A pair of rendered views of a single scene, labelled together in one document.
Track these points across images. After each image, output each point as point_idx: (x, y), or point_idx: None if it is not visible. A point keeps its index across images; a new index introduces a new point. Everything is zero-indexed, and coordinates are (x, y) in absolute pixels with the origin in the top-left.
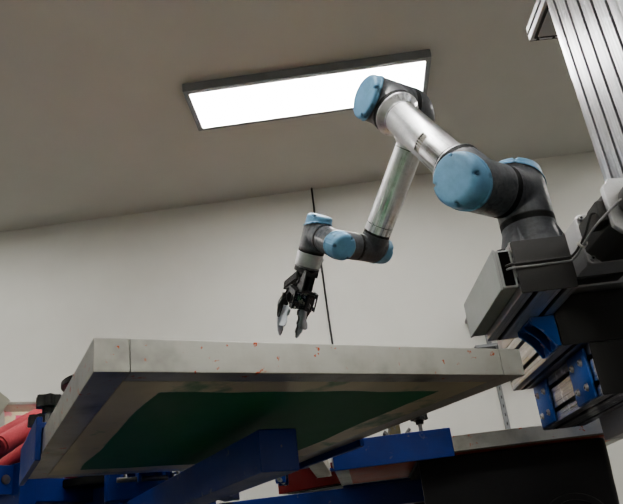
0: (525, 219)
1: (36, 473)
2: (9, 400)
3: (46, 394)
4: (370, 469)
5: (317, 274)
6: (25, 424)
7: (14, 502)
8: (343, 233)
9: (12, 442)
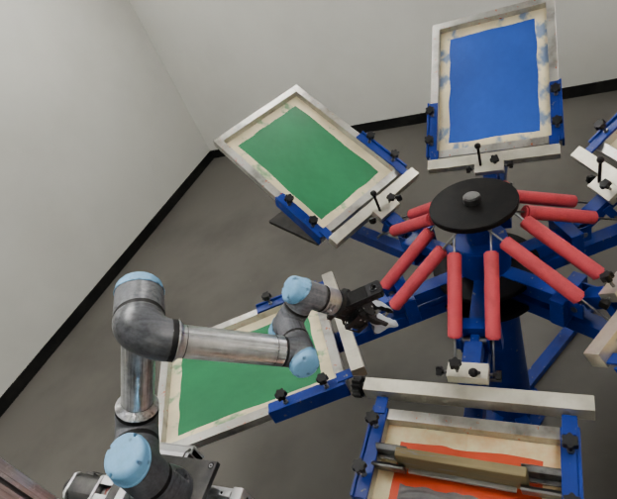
0: None
1: None
2: (336, 244)
3: (261, 295)
4: (429, 447)
5: (327, 319)
6: (397, 227)
7: None
8: (268, 329)
9: (392, 234)
